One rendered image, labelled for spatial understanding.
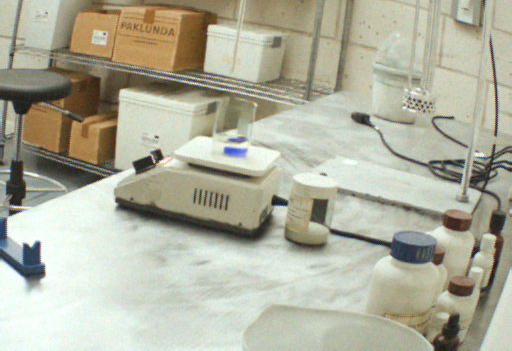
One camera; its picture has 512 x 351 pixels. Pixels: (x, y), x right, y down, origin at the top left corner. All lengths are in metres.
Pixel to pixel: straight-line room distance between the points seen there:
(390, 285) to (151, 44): 2.73
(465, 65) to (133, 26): 1.32
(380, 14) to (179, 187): 2.47
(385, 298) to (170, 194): 0.44
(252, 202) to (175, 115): 2.33
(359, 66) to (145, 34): 0.85
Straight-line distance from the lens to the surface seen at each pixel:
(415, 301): 0.86
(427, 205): 1.45
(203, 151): 1.23
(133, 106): 3.59
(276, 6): 3.74
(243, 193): 1.19
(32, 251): 0.98
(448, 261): 1.05
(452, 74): 3.56
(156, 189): 1.22
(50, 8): 3.78
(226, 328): 0.92
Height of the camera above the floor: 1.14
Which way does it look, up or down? 14 degrees down
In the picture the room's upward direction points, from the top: 9 degrees clockwise
